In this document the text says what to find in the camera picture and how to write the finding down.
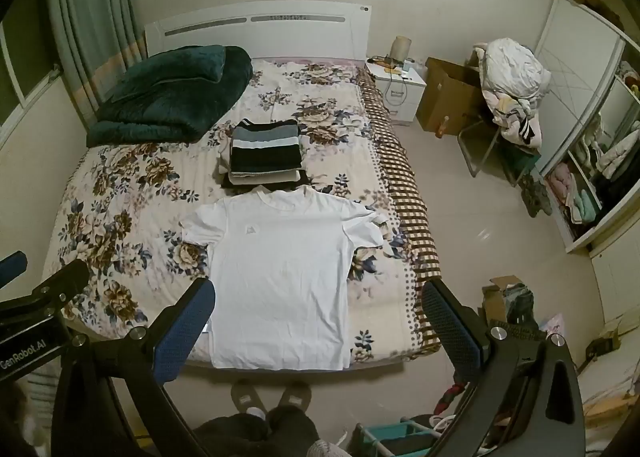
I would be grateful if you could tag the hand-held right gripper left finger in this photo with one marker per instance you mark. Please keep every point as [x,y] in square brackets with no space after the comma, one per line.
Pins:
[185,332]

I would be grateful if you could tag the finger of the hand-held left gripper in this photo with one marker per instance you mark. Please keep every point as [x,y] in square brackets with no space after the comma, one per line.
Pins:
[60,282]
[12,268]

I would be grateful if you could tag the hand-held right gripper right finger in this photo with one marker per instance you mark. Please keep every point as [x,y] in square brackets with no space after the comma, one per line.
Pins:
[450,332]

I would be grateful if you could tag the white t-shirt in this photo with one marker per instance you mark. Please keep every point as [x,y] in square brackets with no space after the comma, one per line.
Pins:
[280,277]

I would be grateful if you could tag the pile of clothes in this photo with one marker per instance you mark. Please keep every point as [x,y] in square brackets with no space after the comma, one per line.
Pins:
[510,72]

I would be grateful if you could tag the small open cardboard box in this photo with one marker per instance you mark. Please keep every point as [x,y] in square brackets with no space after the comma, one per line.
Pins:
[500,302]

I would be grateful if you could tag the red umbrella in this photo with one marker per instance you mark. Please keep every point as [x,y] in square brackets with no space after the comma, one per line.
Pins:
[450,397]

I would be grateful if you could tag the bed with floral sheet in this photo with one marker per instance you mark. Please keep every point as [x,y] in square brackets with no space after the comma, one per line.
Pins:
[125,217]

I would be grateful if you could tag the teal storage rack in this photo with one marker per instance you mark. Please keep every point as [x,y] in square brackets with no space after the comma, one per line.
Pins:
[395,439]

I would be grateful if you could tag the person's black pants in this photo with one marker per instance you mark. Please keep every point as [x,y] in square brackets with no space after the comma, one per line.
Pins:
[260,432]

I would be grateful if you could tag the person's right grey slipper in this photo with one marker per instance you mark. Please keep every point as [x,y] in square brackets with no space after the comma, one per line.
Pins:
[294,394]

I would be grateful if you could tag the pair of grey slippers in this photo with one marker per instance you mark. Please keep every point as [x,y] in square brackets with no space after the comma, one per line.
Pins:
[536,194]

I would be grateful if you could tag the pale green folded cloth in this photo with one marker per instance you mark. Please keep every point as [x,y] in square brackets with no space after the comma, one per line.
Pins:
[584,206]

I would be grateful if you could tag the metal folding chair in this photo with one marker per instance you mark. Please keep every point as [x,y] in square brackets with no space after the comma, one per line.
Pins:
[480,147]

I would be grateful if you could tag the pink folded cloth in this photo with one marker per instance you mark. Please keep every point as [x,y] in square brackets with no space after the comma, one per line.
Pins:
[561,179]

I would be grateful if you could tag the striped folded sweater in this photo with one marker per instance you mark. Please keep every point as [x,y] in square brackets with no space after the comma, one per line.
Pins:
[267,149]

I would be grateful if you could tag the dark green blanket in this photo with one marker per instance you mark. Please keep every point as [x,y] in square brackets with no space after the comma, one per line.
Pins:
[165,97]

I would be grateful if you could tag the large brown cardboard box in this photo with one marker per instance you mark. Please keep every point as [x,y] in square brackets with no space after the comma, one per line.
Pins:
[445,92]

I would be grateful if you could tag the white nightstand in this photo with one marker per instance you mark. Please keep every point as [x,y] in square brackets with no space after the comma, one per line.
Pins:
[400,92]

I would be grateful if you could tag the white hanging jacket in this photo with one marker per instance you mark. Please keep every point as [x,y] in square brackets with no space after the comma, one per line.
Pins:
[617,152]

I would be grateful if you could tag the grey-green curtain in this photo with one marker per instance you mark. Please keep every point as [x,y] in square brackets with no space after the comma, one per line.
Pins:
[90,27]

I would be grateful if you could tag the white wardrobe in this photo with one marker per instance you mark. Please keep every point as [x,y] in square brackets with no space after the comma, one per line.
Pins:
[570,77]

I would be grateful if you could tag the beige table lamp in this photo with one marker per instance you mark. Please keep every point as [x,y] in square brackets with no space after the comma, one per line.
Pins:
[401,48]

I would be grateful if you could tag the white bed headboard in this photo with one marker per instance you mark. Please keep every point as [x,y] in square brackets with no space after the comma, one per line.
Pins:
[250,29]

